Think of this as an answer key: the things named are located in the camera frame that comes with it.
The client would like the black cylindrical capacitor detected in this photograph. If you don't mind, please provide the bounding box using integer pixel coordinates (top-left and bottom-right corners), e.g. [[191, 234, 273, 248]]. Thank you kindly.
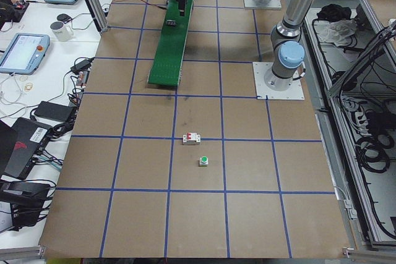
[[165, 19, 177, 27]]

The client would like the green conveyor belt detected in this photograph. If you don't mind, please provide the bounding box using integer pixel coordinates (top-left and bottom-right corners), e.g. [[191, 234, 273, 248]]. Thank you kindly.
[[148, 0, 194, 87]]

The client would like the black computer mouse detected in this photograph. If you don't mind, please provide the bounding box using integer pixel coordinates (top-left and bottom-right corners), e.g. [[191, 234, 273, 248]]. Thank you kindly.
[[57, 14, 73, 23]]

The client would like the white mug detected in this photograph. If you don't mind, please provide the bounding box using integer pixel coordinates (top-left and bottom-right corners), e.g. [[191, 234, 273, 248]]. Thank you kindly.
[[50, 21, 74, 42]]

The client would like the white red circuit breaker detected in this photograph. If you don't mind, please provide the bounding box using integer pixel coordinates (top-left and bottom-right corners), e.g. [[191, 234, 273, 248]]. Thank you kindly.
[[182, 132, 201, 145]]

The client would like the white crumpled cloth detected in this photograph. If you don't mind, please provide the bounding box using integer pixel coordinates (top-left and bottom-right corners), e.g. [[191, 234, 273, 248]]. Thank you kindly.
[[318, 20, 357, 47]]

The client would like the blue teach pendant near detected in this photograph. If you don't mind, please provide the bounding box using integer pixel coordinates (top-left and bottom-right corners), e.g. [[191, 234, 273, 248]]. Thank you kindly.
[[1, 33, 50, 75]]

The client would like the green push button box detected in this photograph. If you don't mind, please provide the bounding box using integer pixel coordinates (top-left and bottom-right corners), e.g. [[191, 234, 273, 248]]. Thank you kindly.
[[199, 156, 209, 167]]

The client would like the black power brick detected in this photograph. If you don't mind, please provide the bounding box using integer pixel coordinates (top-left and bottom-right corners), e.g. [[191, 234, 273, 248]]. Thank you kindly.
[[34, 101, 76, 122]]

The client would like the black laptop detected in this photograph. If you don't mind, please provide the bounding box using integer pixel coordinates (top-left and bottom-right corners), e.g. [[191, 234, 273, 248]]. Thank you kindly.
[[4, 117, 53, 180]]

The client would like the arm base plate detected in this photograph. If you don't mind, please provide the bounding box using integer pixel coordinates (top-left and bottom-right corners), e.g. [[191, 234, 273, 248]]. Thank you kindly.
[[244, 0, 282, 11], [252, 62, 304, 101]]

